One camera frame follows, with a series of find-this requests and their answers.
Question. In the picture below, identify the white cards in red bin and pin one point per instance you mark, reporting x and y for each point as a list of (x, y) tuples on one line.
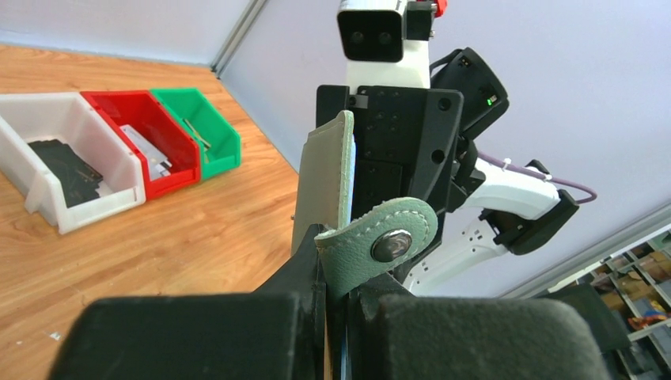
[(158, 163)]

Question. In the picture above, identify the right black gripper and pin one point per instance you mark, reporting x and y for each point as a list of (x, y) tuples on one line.
[(403, 137)]

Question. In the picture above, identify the white plastic bin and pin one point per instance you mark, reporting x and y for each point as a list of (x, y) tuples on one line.
[(68, 117)]

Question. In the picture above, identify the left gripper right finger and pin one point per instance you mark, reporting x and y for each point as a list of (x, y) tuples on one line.
[(393, 334)]

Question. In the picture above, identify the black cards in white bin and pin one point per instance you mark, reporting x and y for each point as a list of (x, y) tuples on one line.
[(80, 181)]

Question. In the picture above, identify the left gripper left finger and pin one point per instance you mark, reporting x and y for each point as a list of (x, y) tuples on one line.
[(273, 332)]

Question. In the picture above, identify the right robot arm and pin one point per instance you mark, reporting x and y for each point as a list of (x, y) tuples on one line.
[(521, 207)]

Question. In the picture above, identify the red plastic bin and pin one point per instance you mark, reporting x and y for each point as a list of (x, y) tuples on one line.
[(142, 111)]

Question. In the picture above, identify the storage shelves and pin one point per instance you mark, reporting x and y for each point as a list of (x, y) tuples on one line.
[(625, 298)]

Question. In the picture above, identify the gold cards in green bin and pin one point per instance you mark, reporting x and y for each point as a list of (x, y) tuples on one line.
[(206, 145)]

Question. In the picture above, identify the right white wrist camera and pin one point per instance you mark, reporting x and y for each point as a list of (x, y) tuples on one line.
[(386, 43)]

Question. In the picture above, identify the green plastic bin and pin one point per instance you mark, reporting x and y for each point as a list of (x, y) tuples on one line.
[(191, 103)]

